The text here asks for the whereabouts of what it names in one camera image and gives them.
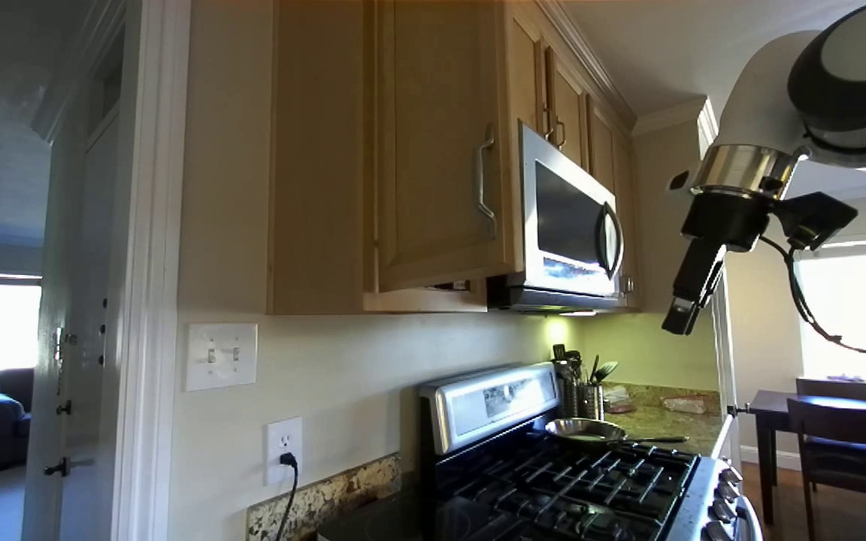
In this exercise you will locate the stove knob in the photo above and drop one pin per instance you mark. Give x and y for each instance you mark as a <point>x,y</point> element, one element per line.
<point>724,509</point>
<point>731,475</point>
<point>717,531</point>

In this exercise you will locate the stainless steel microwave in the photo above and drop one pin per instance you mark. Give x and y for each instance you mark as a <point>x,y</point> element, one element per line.
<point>568,218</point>

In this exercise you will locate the wooden wall cabinet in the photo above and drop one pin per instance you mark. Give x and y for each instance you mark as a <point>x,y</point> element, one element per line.
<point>320,150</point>

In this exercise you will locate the stainless steel gas stove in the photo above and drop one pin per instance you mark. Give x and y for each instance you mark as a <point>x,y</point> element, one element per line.
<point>553,481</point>

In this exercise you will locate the clear plastic bag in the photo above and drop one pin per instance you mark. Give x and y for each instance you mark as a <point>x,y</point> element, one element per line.
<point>685,405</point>

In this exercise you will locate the white wall socket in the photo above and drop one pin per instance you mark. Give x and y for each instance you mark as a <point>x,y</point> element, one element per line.
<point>283,443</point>

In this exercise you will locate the bundle of kitchen utensils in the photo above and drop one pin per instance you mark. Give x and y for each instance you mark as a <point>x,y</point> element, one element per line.
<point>587,368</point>

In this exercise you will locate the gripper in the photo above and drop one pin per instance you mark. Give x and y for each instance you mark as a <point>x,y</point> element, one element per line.
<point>726,222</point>

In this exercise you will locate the white door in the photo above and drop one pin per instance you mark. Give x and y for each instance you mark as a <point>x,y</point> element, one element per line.
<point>80,338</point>

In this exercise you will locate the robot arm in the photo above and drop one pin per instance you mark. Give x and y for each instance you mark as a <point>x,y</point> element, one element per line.
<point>760,83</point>

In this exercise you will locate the dark dining chair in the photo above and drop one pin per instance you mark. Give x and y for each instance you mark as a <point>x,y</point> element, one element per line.
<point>835,389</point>
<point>839,451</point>

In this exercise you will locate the frying pan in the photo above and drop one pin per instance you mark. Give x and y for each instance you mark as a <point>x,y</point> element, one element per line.
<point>583,430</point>

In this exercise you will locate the stove burner grates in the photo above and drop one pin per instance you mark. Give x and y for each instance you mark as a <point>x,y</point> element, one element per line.
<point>561,485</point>

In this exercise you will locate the wooden cabinet door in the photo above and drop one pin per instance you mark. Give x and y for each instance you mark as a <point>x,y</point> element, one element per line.
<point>433,150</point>

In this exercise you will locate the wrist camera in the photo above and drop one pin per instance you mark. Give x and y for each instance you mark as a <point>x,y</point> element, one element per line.
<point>813,214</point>

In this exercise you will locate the dark dining table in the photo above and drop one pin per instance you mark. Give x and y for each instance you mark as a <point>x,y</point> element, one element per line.
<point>775,413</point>

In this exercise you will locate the steel utensil holder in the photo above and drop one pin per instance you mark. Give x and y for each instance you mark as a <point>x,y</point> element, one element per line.
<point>591,402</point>

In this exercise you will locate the white light switch plate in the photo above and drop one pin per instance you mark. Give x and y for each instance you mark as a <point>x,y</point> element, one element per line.
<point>220,356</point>

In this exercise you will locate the microwave door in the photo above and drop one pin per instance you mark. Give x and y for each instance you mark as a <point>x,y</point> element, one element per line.
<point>564,218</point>

